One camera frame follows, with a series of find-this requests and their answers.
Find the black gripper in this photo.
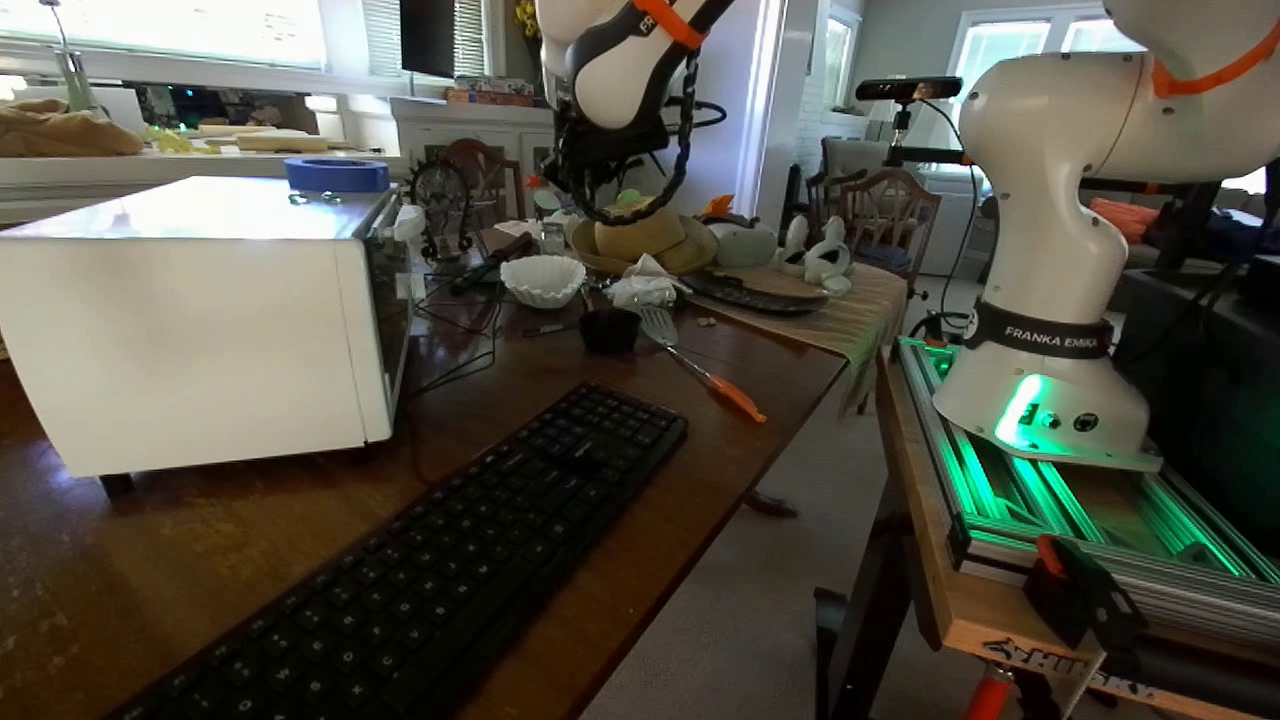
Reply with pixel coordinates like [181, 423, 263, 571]
[540, 98, 649, 190]

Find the white fluted paper bowl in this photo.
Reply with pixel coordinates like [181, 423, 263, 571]
[497, 252, 593, 316]

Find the grey ceramic bowl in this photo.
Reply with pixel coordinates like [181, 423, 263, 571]
[703, 218, 783, 275]

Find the black tray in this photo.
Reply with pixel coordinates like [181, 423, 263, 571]
[683, 264, 832, 318]

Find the white sideboard cabinet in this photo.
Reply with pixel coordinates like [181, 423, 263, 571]
[393, 96, 565, 224]

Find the dark carved wooden chair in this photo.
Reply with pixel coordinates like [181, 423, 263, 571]
[403, 135, 529, 264]
[797, 135, 946, 282]

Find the crumpled white plastic bag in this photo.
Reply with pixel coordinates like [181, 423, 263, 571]
[606, 252, 683, 318]

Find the small black cup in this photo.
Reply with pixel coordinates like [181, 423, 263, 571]
[576, 306, 646, 361]

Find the white ceramic figurine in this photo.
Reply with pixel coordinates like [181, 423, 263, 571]
[780, 210, 861, 298]

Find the tan woven placemat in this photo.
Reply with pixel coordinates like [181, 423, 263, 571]
[678, 255, 911, 369]

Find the white microwave oven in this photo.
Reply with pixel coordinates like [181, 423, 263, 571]
[0, 170, 419, 485]

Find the black computer keyboard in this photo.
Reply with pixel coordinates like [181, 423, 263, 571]
[111, 382, 694, 720]

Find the aluminium robot mounting stand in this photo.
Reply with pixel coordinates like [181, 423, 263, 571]
[812, 333, 1280, 720]

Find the black robot control box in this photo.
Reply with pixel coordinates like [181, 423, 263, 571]
[1112, 264, 1280, 562]

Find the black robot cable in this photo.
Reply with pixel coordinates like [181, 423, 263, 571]
[540, 56, 733, 231]

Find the orange handled metal spatula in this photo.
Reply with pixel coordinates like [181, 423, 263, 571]
[636, 306, 774, 427]

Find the black stereo camera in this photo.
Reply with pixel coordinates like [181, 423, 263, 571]
[851, 71, 968, 107]

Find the orange clamp handle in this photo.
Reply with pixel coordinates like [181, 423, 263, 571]
[959, 664, 1033, 720]

